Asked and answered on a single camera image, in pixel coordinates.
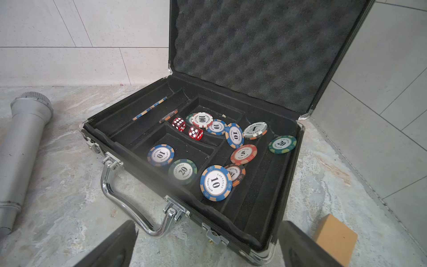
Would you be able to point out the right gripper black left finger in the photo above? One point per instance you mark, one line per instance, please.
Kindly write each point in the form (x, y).
(115, 251)

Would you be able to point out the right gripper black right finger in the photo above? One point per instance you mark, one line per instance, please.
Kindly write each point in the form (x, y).
(299, 250)

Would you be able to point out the small wooden block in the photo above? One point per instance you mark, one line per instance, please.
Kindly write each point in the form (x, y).
(336, 239)

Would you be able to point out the dark orange chip front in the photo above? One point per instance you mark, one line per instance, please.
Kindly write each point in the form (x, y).
(237, 173)

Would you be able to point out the green 20 chip front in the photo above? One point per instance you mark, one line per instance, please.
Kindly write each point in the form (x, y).
(183, 171)

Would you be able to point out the green 20 chip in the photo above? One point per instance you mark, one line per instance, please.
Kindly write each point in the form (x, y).
(183, 171)
(282, 144)

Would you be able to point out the blue 10 chip left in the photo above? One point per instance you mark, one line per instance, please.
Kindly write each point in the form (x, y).
(161, 155)

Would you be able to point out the blue 10 chip front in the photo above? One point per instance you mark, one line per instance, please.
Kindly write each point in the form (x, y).
(216, 183)

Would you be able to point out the green 20 chip right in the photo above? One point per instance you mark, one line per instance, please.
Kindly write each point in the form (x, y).
(282, 144)

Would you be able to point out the red 5 chip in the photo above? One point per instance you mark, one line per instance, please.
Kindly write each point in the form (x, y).
(244, 154)

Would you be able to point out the grey 1 chip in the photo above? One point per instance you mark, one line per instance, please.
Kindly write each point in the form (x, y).
(255, 130)

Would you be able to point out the blue 10 chip upright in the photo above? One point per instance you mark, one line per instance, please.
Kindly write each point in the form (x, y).
(234, 135)

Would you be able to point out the black poker chip case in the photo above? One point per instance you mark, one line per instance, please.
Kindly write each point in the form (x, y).
(241, 62)

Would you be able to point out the red die left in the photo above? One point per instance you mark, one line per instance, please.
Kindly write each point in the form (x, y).
(179, 124)

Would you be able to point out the blue 10 chip centre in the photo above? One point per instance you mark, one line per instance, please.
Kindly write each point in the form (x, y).
(218, 127)

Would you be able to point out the red 100 chip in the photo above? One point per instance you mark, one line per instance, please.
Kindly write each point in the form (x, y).
(202, 120)

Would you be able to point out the silver microphone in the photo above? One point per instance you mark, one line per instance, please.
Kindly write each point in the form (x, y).
(31, 111)

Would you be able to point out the blue orange chip on edge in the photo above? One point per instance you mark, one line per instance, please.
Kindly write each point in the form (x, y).
(149, 109)

